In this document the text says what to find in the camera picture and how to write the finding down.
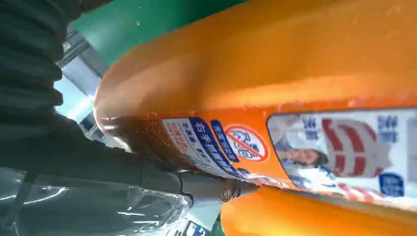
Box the green table mat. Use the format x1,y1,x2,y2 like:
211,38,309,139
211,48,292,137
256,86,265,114
70,0,248,66

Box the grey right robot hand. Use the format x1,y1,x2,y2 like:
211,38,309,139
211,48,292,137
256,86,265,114
0,112,260,236

